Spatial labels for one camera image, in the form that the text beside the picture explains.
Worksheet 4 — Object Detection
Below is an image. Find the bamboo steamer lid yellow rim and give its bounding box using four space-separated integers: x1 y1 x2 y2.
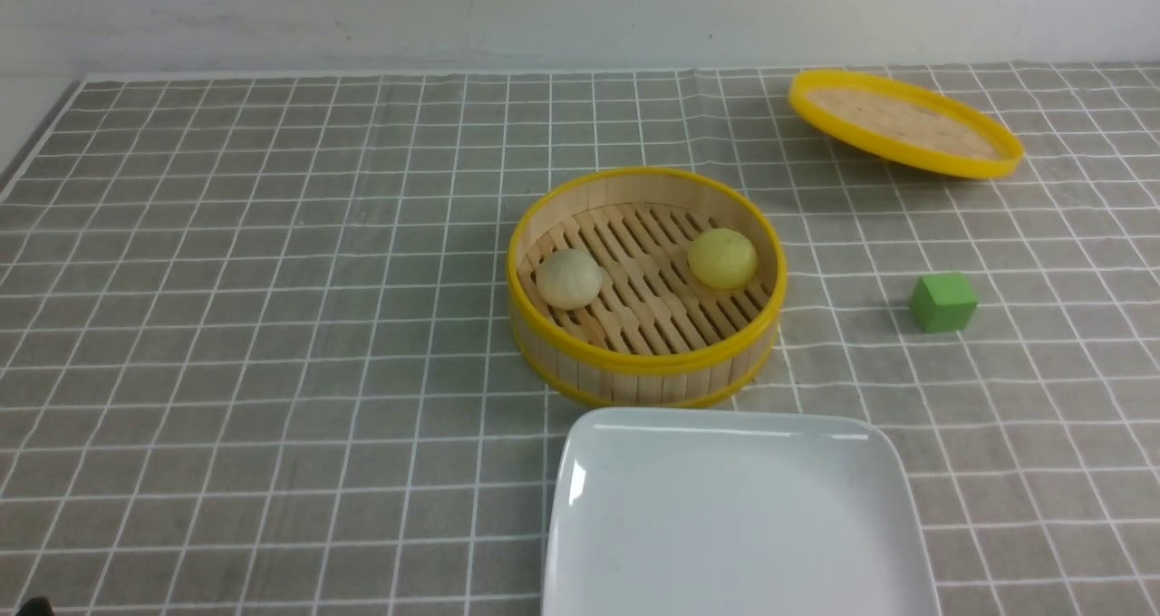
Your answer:
788 70 1025 179

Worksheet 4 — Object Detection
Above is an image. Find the bamboo steamer basket yellow rim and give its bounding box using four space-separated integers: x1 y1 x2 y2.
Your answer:
506 167 788 407

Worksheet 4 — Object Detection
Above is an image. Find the white square plate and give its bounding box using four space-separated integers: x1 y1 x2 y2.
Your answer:
541 407 941 615

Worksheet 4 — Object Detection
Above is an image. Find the white steamed bun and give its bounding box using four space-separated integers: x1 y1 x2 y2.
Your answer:
535 249 604 311

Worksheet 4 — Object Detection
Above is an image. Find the green cube block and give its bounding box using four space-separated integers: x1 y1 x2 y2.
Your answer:
909 271 979 332

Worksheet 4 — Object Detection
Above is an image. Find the yellow steamed bun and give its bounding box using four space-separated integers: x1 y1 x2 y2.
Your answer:
687 229 759 291

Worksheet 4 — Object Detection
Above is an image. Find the grey checked tablecloth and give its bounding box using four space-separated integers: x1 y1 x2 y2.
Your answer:
1 63 1159 615

